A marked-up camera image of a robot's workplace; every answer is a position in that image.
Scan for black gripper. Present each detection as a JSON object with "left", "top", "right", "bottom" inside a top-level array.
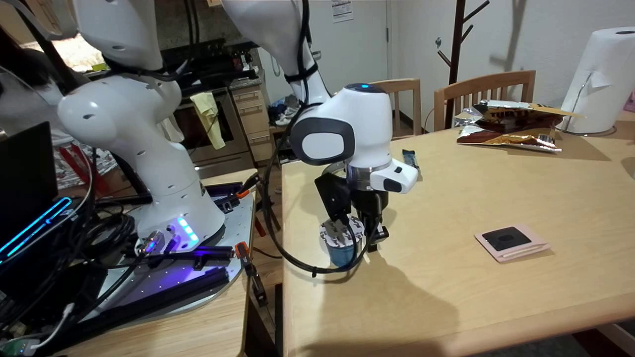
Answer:
[{"left": 314, "top": 165, "right": 393, "bottom": 257}]

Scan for blue cup with foil lid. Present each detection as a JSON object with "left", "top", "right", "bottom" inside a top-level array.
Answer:
[{"left": 318, "top": 221, "right": 367, "bottom": 271}]

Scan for black orange bar clamp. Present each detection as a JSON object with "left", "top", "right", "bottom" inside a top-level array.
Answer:
[
  {"left": 232, "top": 241, "right": 270, "bottom": 308},
  {"left": 218, "top": 181, "right": 260, "bottom": 215}
]

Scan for pair of white shoes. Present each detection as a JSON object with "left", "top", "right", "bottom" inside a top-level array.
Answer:
[{"left": 270, "top": 96, "right": 302, "bottom": 130}]

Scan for wooden drawer cabinet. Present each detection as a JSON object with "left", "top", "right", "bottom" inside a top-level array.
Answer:
[{"left": 226, "top": 78, "right": 278, "bottom": 169}]

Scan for pink cased smartphone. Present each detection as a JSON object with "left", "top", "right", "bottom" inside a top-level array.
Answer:
[{"left": 472, "top": 223, "right": 552, "bottom": 267}]

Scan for grey robot mounting plate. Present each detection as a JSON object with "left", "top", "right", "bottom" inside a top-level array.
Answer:
[{"left": 62, "top": 173, "right": 262, "bottom": 326}]

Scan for brown items on table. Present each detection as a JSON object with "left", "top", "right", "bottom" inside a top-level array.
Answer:
[{"left": 455, "top": 126, "right": 566, "bottom": 156}]

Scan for yellow hanging cloth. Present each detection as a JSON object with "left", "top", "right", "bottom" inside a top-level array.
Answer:
[{"left": 191, "top": 90, "right": 228, "bottom": 154}]

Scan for dark wooden coat rack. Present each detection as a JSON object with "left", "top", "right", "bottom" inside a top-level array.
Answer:
[{"left": 435, "top": 0, "right": 494, "bottom": 130}]

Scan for black box with blue light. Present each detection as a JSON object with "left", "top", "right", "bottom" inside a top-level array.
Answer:
[{"left": 0, "top": 193, "right": 78, "bottom": 267}]

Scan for black laptop screen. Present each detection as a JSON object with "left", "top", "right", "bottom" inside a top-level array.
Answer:
[{"left": 0, "top": 122, "right": 60, "bottom": 235}]

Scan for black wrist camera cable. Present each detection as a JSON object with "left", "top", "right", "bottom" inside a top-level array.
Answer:
[{"left": 262, "top": 0, "right": 371, "bottom": 279}]

